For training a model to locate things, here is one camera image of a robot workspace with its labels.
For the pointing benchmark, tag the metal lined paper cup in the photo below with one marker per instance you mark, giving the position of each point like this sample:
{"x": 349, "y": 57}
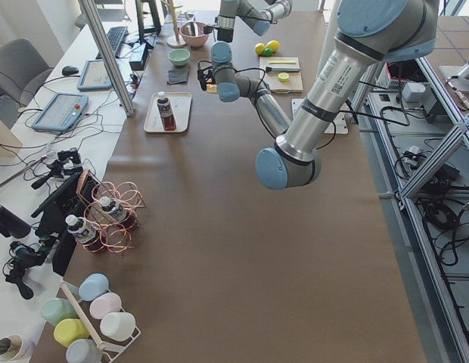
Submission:
{"x": 15, "y": 348}

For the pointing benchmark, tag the mint green bowl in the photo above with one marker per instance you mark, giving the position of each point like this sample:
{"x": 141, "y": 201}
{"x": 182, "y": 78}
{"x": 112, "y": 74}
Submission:
{"x": 179, "y": 57}

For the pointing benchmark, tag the blue cup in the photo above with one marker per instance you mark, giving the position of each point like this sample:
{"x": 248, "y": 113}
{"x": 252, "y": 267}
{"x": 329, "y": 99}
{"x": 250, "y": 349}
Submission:
{"x": 93, "y": 286}

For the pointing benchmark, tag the blue teach pendant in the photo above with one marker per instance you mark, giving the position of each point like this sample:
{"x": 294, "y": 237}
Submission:
{"x": 61, "y": 113}
{"x": 94, "y": 77}

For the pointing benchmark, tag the wooden cutting board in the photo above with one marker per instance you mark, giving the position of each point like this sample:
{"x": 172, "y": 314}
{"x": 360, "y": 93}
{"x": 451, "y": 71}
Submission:
{"x": 293, "y": 85}

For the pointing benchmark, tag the pink bowl with ice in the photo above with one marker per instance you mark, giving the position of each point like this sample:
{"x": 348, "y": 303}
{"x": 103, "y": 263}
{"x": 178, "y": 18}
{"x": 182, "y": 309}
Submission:
{"x": 193, "y": 34}

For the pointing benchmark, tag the white wire cup rack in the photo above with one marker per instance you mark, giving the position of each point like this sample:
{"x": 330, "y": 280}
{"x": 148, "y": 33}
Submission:
{"x": 111, "y": 349}

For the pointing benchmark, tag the green cup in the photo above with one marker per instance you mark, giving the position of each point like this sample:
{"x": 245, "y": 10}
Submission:
{"x": 56, "y": 310}

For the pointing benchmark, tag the black tablet stand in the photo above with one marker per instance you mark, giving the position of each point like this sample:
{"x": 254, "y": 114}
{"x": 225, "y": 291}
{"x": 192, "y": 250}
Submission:
{"x": 61, "y": 203}

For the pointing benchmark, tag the dark grey cloth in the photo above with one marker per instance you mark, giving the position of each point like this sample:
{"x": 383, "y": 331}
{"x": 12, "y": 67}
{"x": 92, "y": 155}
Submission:
{"x": 177, "y": 76}

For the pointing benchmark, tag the halved lemon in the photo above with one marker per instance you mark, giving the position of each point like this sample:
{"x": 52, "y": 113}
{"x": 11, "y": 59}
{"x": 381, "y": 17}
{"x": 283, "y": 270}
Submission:
{"x": 283, "y": 77}

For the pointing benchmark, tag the yellow lemon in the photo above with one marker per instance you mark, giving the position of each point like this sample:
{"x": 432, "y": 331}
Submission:
{"x": 259, "y": 48}
{"x": 274, "y": 45}

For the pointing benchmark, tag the white cup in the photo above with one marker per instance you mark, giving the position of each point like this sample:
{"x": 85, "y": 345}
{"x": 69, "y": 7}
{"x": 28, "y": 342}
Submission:
{"x": 118, "y": 326}

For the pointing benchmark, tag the yellow peeler tool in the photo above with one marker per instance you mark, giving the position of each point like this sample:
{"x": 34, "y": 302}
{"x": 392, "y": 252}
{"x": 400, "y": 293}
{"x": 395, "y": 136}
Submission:
{"x": 283, "y": 62}

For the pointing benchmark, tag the dark bottle in rack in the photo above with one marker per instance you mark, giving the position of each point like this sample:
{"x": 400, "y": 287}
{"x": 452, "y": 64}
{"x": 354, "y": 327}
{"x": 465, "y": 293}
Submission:
{"x": 84, "y": 233}
{"x": 121, "y": 216}

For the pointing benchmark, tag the grey office chair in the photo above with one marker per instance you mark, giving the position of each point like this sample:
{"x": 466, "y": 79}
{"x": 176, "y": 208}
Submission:
{"x": 22, "y": 73}

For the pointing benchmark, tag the grey cup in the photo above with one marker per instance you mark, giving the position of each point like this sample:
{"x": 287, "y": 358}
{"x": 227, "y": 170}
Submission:
{"x": 83, "y": 351}

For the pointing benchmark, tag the wooden mug tree stand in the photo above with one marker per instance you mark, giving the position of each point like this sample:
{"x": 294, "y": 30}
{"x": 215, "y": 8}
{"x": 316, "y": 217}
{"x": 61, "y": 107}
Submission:
{"x": 175, "y": 41}

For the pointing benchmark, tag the pink cup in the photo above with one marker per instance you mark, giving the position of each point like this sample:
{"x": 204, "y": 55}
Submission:
{"x": 105, "y": 304}

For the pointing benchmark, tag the copper wire bottle rack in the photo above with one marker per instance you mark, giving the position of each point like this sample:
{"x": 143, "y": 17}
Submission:
{"x": 115, "y": 240}

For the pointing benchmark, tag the dark drink bottle on tray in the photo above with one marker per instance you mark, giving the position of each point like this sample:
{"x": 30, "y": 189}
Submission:
{"x": 165, "y": 111}

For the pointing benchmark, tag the yellow cup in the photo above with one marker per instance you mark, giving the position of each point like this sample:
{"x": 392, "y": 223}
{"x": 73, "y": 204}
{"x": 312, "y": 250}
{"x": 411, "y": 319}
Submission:
{"x": 69, "y": 330}

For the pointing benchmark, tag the aluminium frame post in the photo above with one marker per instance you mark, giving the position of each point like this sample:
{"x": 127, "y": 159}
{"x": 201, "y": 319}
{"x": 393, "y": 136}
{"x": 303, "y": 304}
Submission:
{"x": 93, "y": 19}

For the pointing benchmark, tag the cream serving tray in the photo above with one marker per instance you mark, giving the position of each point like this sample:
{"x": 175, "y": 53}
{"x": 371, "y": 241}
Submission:
{"x": 178, "y": 109}

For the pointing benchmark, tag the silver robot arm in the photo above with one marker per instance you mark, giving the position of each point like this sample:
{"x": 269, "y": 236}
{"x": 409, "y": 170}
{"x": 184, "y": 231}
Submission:
{"x": 258, "y": 20}
{"x": 368, "y": 32}

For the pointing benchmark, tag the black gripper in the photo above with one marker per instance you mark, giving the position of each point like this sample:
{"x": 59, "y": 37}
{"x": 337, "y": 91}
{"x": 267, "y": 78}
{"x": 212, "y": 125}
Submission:
{"x": 212, "y": 83}
{"x": 225, "y": 35}

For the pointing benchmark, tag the black computer mouse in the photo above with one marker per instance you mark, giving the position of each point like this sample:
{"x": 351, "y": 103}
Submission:
{"x": 69, "y": 71}

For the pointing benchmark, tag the grey handled knife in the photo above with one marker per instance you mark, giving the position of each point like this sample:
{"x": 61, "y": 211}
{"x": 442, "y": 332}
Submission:
{"x": 282, "y": 69}

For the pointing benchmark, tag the black keyboard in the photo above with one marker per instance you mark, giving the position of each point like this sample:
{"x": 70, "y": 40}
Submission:
{"x": 115, "y": 37}

